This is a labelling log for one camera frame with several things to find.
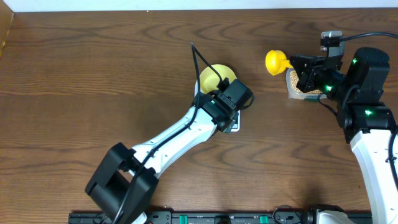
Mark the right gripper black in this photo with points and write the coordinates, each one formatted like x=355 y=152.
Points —
x=306 y=75

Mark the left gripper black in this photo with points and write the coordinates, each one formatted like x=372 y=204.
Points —
x=232 y=118

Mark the yellow measuring scoop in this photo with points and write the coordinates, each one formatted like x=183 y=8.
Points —
x=276 y=62

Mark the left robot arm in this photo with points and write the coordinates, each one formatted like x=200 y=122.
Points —
x=125 y=180

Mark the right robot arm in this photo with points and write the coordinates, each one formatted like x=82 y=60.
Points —
x=368 y=124

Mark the pale yellow bowl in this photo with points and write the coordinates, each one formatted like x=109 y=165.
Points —
x=209 y=79

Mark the white digital kitchen scale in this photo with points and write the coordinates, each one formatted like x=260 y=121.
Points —
x=236 y=125

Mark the soybeans in container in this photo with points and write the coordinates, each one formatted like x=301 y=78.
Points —
x=294 y=80

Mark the clear plastic container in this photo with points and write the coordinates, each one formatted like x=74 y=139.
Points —
x=295 y=93

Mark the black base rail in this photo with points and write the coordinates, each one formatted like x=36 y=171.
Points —
x=166 y=217

